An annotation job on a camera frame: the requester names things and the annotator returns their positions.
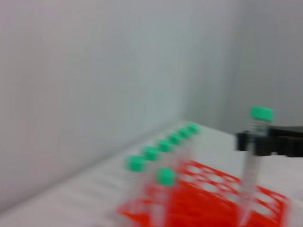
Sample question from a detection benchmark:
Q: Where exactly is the orange plastic test tube rack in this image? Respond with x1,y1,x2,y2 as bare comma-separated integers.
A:
116,160,293,227

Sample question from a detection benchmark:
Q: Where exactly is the clear test tube green cap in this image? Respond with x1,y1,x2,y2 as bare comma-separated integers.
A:
142,146,163,164
123,155,149,218
187,122,203,134
238,106,277,227
178,127,193,139
168,133,185,146
151,167,177,227
156,139,175,153

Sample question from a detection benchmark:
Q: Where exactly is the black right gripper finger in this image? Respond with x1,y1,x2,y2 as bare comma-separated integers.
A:
235,132,303,158
267,126,303,138

